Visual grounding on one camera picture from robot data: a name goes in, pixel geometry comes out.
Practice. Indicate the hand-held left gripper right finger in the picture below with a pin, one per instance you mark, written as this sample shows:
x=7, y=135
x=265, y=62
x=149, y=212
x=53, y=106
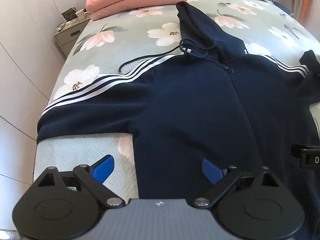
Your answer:
x=211, y=171

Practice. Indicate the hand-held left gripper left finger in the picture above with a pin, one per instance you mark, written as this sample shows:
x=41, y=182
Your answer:
x=103, y=168

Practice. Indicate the navy striped hoodie jacket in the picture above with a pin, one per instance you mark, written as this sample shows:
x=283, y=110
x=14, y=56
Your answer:
x=190, y=110

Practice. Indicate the floral green bedspread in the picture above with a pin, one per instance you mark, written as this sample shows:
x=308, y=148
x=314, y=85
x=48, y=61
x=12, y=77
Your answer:
x=117, y=42

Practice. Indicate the white wardrobe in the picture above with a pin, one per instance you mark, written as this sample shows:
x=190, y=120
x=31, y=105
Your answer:
x=27, y=55

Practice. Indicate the beige nightstand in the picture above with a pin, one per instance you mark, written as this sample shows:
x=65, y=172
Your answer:
x=70, y=33

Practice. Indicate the small clutter on nightstand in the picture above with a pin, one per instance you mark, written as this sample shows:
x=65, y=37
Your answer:
x=63, y=25

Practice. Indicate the white paper cup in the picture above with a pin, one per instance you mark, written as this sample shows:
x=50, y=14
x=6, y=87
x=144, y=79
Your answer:
x=80, y=14

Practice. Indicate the patterned dark bag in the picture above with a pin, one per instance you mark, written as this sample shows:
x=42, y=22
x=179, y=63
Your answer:
x=68, y=14

